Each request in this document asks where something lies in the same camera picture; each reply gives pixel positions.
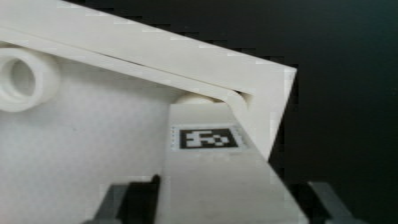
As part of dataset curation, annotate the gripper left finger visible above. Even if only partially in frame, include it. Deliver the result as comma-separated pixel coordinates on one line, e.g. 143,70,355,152
85,175,161,224

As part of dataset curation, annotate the white desk top tray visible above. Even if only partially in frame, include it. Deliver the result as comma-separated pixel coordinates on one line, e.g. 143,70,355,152
0,27,246,224

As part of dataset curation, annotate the white front fence bar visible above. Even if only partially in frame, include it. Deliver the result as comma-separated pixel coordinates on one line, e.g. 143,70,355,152
0,0,296,154

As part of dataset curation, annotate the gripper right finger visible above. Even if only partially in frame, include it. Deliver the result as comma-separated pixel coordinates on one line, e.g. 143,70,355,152
287,182,355,224

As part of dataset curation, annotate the white desk leg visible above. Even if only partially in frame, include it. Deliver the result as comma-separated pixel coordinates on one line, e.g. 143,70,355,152
156,94,309,224

